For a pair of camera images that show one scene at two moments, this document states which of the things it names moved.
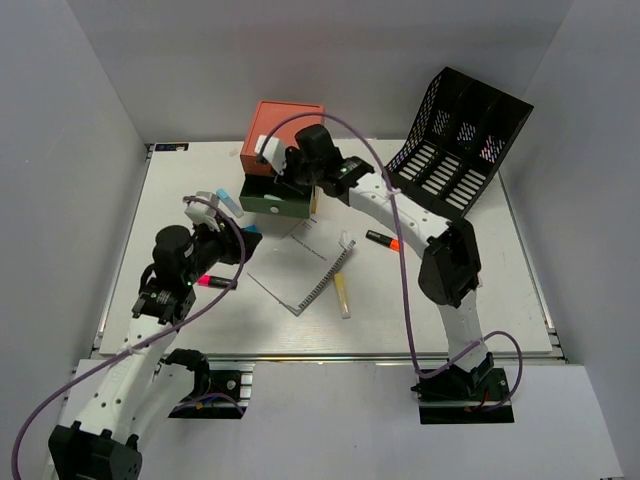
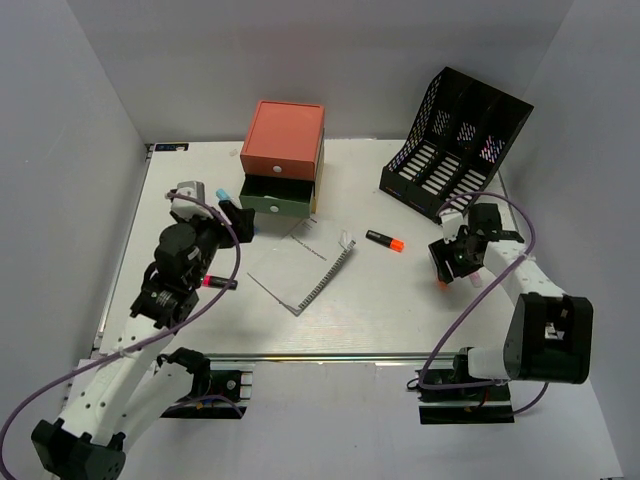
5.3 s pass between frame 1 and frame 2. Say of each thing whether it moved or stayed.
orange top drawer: stayed
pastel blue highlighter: stayed
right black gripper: moved
